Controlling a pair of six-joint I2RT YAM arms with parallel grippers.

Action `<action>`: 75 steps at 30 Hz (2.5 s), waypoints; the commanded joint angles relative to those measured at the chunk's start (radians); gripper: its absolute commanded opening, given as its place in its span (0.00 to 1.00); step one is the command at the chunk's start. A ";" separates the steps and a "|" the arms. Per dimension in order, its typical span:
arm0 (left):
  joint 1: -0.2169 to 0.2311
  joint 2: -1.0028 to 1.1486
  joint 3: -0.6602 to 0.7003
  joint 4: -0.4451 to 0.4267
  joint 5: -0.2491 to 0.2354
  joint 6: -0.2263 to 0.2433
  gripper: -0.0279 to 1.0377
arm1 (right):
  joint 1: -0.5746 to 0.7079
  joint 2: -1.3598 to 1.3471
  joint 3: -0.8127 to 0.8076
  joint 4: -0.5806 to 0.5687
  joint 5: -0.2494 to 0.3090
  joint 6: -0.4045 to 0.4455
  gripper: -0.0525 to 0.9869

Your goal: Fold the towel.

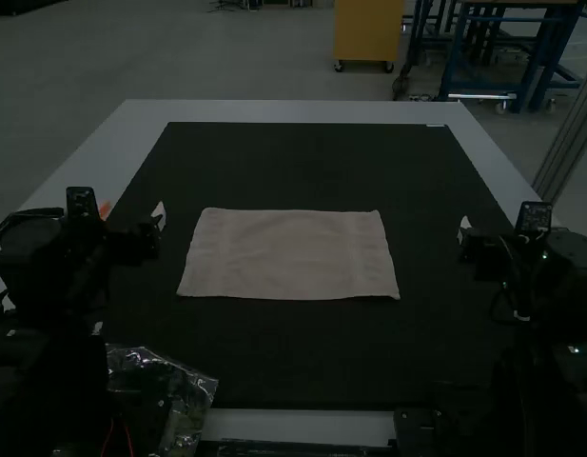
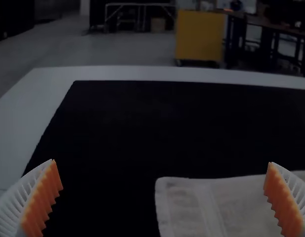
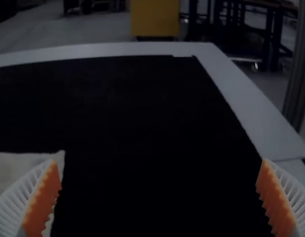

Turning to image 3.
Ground blue metal rack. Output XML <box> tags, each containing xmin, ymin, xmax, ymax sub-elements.
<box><xmin>186</xmin><ymin>0</ymin><xmax>299</xmax><ymax>73</ymax></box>

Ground yellow cabinet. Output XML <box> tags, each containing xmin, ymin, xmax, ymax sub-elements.
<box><xmin>130</xmin><ymin>0</ymin><xmax>180</xmax><ymax>41</ymax></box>

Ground black mat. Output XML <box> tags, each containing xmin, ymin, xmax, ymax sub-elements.
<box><xmin>0</xmin><ymin>54</ymin><xmax>264</xmax><ymax>237</ymax></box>

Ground pale towel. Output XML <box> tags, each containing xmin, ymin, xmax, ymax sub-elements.
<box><xmin>0</xmin><ymin>150</ymin><xmax>67</xmax><ymax>237</ymax></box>

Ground grey aluminium post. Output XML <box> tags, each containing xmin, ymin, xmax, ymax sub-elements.
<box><xmin>282</xmin><ymin>0</ymin><xmax>305</xmax><ymax>135</ymax></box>

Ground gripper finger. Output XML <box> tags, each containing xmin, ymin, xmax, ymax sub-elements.
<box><xmin>0</xmin><ymin>159</ymin><xmax>63</xmax><ymax>237</ymax></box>
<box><xmin>255</xmin><ymin>158</ymin><xmax>305</xmax><ymax>237</ymax></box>

